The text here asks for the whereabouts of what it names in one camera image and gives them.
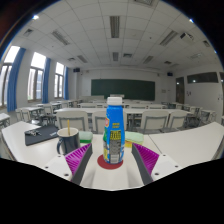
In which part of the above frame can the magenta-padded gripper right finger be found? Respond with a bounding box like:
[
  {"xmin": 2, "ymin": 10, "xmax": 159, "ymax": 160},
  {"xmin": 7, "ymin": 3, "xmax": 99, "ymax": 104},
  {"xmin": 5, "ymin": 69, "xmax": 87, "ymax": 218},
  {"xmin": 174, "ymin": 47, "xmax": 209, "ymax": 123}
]
[{"xmin": 131, "ymin": 142, "xmax": 183, "ymax": 186}]

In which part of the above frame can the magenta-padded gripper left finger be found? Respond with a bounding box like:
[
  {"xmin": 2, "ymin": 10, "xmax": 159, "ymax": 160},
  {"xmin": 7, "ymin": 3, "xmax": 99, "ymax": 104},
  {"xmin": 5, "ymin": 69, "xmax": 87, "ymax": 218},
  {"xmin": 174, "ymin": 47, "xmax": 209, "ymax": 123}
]
[{"xmin": 43, "ymin": 143, "xmax": 94, "ymax": 186}]

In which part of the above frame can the blue drink bottle white cap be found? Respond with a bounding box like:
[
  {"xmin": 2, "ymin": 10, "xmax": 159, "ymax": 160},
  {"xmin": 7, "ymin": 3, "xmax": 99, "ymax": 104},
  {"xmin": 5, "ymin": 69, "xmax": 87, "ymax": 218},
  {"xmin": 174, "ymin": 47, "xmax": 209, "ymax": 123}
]
[{"xmin": 102, "ymin": 96, "xmax": 126, "ymax": 165}]

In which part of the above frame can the dark blue mug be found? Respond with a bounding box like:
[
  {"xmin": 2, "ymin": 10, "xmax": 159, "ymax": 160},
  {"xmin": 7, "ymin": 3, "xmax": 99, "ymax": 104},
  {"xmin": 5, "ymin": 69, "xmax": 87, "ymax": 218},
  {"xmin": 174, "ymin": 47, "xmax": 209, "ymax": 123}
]
[{"xmin": 56, "ymin": 127, "xmax": 81, "ymax": 156}]

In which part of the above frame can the yellow and green sponge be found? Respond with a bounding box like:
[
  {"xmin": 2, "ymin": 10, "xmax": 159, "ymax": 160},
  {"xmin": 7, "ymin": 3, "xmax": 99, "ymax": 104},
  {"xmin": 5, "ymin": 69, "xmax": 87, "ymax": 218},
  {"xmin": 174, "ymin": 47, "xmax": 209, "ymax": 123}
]
[{"xmin": 124, "ymin": 131, "xmax": 145, "ymax": 148}]

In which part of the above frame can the flat round red coaster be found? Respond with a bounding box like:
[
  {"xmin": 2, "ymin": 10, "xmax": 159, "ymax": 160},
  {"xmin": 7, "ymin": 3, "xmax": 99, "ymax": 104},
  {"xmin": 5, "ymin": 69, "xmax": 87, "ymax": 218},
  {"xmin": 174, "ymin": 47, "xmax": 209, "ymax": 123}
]
[{"xmin": 96, "ymin": 153, "xmax": 124, "ymax": 170}]

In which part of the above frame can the black flat sleeve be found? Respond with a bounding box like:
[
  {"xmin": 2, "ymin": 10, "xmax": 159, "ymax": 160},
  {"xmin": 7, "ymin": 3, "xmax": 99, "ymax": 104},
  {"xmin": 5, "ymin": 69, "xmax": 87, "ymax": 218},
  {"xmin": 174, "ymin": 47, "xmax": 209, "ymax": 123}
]
[{"xmin": 24, "ymin": 124, "xmax": 60, "ymax": 147}]

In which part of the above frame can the group of white classroom desks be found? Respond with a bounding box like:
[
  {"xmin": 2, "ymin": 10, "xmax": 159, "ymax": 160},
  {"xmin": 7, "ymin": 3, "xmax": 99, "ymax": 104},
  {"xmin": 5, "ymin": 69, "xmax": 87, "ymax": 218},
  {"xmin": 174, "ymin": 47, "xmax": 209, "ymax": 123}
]
[{"xmin": 0, "ymin": 95, "xmax": 224, "ymax": 134}]

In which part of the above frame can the green chalkboard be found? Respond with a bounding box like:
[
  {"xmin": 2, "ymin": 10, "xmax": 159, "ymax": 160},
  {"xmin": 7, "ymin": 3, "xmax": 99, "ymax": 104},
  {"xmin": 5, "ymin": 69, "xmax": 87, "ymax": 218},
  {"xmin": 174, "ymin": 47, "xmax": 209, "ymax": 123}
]
[{"xmin": 90, "ymin": 78, "xmax": 156, "ymax": 102}]

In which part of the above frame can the dark classroom door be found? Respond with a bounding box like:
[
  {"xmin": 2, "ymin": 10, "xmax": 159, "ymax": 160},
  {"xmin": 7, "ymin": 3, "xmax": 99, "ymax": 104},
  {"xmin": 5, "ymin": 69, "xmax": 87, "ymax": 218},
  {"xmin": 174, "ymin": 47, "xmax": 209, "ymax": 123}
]
[{"xmin": 175, "ymin": 76, "xmax": 185, "ymax": 104}]

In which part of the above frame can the blue curtain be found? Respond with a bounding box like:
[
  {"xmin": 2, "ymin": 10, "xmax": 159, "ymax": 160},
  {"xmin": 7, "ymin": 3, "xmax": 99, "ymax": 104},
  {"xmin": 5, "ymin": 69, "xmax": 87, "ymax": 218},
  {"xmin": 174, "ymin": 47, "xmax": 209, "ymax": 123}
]
[
  {"xmin": 6, "ymin": 47, "xmax": 27, "ymax": 113},
  {"xmin": 63, "ymin": 66, "xmax": 70, "ymax": 100},
  {"xmin": 41, "ymin": 57, "xmax": 52, "ymax": 104}
]

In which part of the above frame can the arched window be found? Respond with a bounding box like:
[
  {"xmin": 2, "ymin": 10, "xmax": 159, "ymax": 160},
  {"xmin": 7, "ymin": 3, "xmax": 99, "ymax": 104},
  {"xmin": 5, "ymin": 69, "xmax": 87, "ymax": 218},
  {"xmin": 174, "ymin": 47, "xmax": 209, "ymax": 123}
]
[
  {"xmin": 27, "ymin": 52, "xmax": 47, "ymax": 102},
  {"xmin": 54, "ymin": 61, "xmax": 66, "ymax": 99},
  {"xmin": 0, "ymin": 45, "xmax": 21, "ymax": 108}
]

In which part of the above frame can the ceiling projector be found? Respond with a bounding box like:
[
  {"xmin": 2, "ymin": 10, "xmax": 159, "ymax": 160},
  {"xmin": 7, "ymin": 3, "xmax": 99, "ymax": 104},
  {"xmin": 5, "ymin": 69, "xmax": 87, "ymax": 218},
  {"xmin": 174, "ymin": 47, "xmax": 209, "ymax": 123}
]
[{"xmin": 179, "ymin": 32, "xmax": 195, "ymax": 42}]

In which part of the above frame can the group of ceiling lights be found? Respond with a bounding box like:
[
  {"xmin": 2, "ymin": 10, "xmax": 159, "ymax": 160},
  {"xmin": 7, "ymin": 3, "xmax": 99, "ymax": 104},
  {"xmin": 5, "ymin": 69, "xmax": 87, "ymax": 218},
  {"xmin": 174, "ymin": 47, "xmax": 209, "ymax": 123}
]
[{"xmin": 19, "ymin": 0, "xmax": 214, "ymax": 68}]

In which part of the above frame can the dark wide wall window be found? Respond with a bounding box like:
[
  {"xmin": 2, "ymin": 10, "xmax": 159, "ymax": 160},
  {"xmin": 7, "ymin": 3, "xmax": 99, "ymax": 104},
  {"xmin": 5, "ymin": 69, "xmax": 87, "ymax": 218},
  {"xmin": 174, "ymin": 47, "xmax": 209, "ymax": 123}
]
[{"xmin": 186, "ymin": 71, "xmax": 219, "ymax": 84}]

